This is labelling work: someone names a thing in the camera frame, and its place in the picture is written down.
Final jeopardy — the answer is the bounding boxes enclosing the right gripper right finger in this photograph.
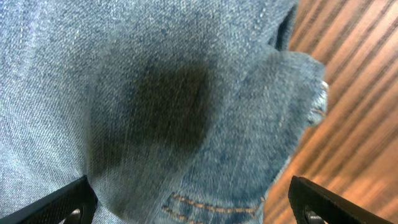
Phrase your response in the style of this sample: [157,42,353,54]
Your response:
[288,176,392,224]

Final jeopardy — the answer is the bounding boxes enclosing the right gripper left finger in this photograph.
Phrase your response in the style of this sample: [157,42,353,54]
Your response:
[1,175,98,224]

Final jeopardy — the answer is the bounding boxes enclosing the blue jeans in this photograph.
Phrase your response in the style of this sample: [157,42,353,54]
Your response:
[1,0,328,223]

